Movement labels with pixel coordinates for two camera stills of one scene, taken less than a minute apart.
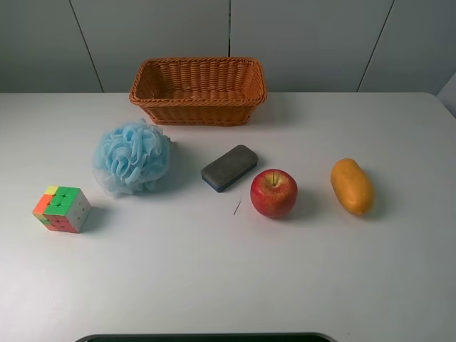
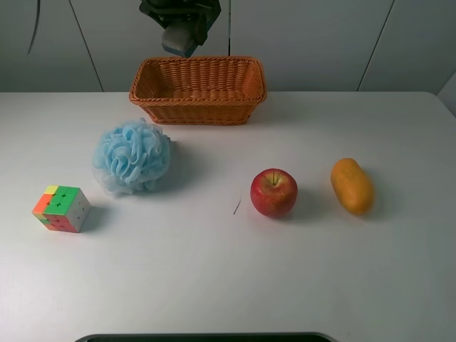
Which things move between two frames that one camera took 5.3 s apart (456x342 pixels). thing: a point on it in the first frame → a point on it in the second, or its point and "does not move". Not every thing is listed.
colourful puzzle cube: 63,208 does not move
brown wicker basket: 190,91 does not move
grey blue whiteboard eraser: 224,170 → 180,38
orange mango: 352,185 does not move
